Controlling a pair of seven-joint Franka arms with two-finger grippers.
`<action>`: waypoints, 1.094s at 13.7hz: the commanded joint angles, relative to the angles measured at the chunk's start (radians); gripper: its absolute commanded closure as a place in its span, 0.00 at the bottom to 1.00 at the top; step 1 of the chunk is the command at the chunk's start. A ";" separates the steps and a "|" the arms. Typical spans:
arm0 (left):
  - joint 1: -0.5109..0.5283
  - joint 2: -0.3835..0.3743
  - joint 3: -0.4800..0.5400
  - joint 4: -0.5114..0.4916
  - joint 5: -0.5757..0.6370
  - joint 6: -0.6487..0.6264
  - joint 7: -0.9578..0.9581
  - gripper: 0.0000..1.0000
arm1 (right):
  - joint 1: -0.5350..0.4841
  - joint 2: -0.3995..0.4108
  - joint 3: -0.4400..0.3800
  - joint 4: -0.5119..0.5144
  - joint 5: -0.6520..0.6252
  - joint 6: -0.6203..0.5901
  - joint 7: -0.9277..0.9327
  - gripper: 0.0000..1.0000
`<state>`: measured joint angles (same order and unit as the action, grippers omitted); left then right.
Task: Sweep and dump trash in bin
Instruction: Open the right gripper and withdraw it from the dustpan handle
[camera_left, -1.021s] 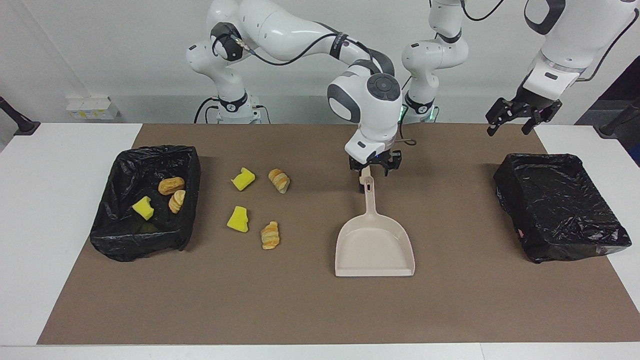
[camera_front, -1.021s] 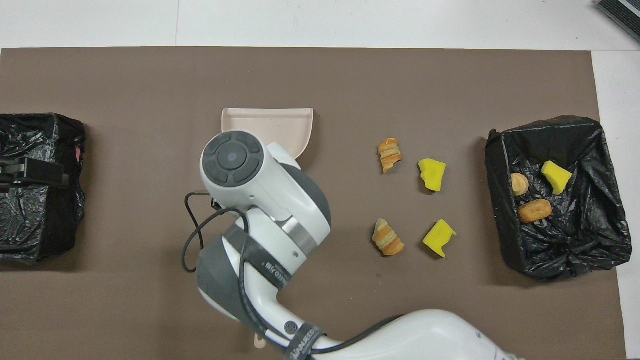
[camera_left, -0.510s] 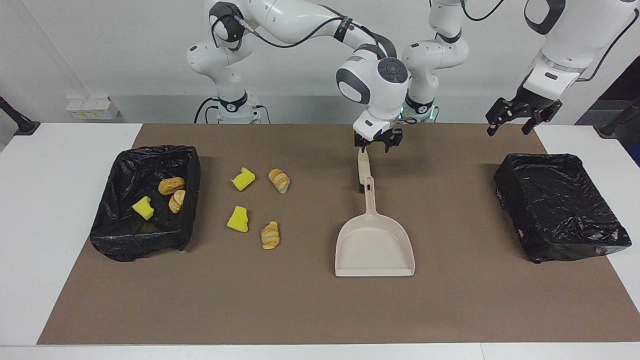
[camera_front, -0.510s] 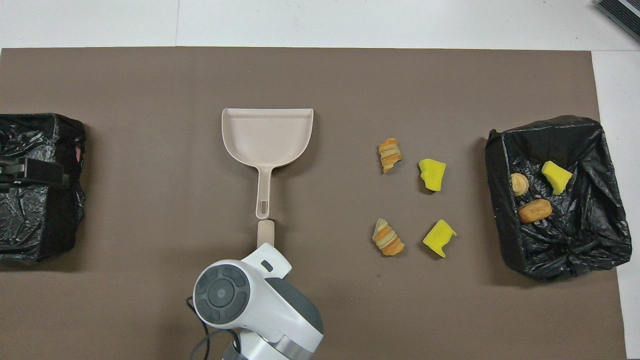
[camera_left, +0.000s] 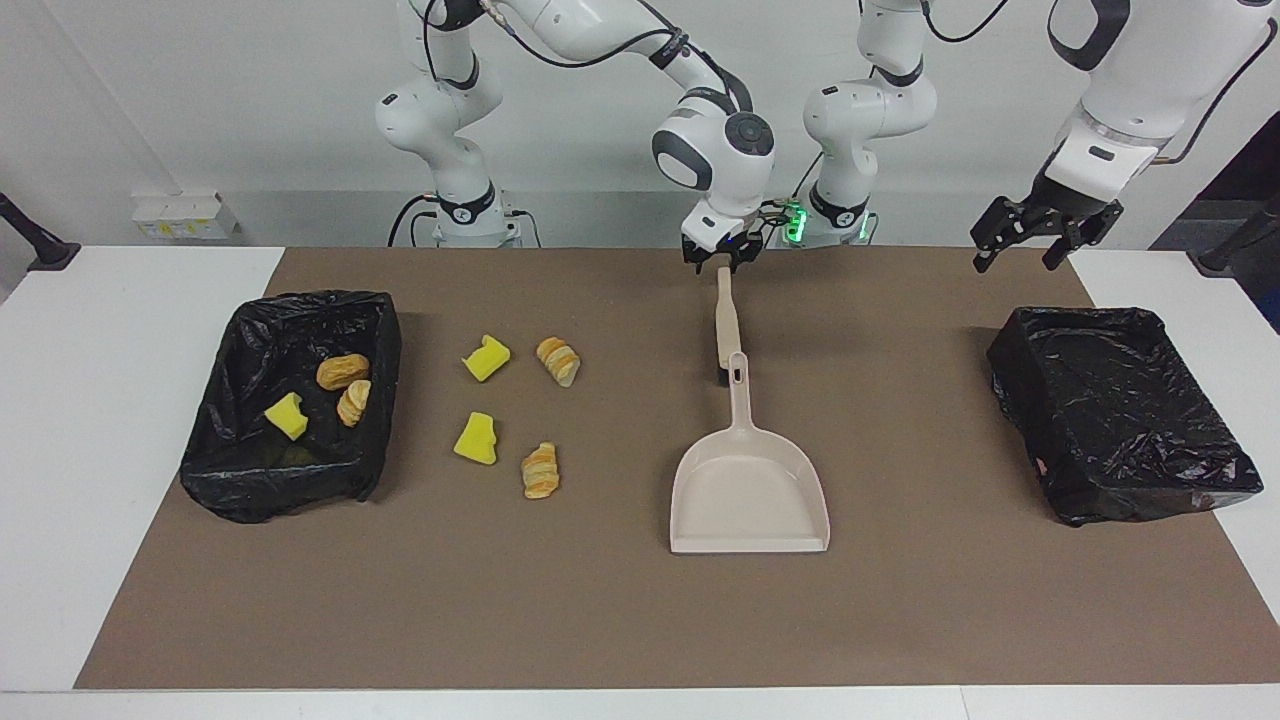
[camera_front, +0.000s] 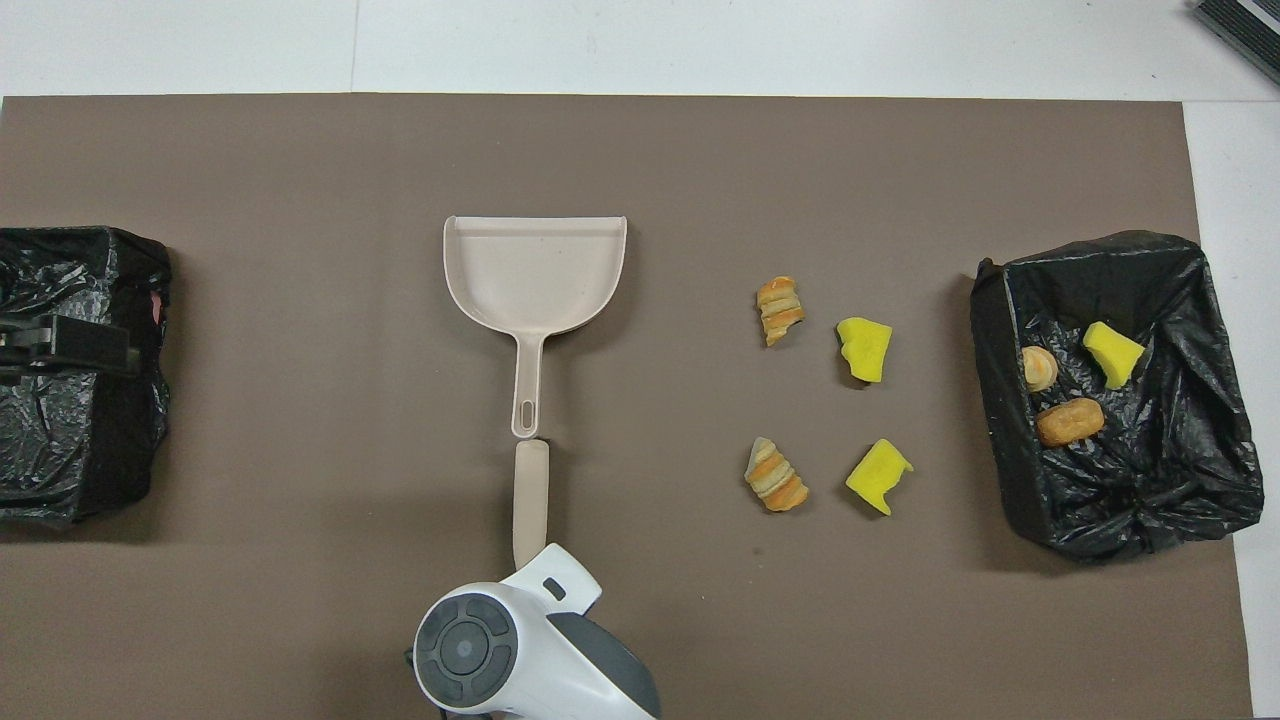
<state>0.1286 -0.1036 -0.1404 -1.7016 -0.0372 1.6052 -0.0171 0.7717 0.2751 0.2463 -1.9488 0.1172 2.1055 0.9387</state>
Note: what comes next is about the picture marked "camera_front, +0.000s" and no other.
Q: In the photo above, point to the yellow sponge piece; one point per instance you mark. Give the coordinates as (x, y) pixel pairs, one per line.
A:
(877, 476)
(1112, 353)
(866, 350)

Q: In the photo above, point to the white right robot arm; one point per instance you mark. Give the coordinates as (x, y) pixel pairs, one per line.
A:
(520, 650)

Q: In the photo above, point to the croissant with olive tip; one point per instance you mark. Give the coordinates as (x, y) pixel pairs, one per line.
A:
(775, 478)

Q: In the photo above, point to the black bagged bin pink spot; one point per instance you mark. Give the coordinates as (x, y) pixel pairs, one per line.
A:
(60, 450)

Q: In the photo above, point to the pale bread piece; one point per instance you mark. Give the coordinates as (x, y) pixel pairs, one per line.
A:
(1040, 368)

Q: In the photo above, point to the beige plastic dustpan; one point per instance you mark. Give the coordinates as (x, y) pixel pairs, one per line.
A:
(535, 280)

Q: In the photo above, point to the dark ribbed object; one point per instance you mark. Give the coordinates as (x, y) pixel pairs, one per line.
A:
(1245, 30)

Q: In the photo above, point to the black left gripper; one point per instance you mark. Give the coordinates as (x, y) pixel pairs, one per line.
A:
(90, 348)

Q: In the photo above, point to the beige hand brush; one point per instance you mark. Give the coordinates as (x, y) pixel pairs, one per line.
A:
(531, 490)

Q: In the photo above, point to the brown bread roll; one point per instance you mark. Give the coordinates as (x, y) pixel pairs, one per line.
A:
(1070, 421)

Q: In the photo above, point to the brown paper table mat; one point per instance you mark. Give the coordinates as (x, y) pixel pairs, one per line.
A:
(640, 150)

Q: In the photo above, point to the orange striped croissant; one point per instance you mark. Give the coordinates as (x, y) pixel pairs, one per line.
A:
(780, 310)

